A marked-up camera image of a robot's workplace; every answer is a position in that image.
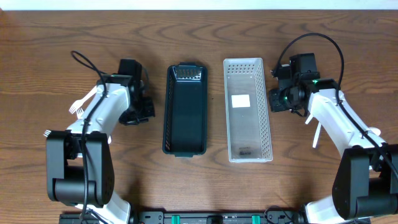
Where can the white spoon upper pair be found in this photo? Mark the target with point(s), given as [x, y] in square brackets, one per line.
[308, 120]

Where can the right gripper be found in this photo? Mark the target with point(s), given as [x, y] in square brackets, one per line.
[277, 105]

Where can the white fork middle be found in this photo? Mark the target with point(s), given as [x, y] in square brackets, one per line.
[79, 113]

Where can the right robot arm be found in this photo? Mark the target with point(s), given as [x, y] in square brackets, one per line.
[365, 185]

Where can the clear plastic basket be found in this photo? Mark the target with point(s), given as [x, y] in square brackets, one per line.
[247, 115]

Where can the white spoon far right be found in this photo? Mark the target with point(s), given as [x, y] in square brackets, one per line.
[375, 131]

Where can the white spoon lower pair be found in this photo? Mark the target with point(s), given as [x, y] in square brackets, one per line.
[316, 136]

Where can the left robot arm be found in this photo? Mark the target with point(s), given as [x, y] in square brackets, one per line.
[79, 166]

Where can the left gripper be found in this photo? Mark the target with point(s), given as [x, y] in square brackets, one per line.
[144, 109]

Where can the black plastic basket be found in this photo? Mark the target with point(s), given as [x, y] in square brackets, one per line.
[186, 110]

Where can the white spoon pair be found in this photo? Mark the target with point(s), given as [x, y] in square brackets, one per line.
[308, 120]
[316, 136]

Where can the white fork far left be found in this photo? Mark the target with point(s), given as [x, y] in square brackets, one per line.
[47, 132]

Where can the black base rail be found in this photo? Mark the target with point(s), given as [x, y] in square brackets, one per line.
[269, 216]

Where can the white fork upper left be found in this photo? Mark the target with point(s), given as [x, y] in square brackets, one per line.
[79, 103]

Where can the white fork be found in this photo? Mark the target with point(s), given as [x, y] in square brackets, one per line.
[47, 132]
[79, 113]
[79, 103]

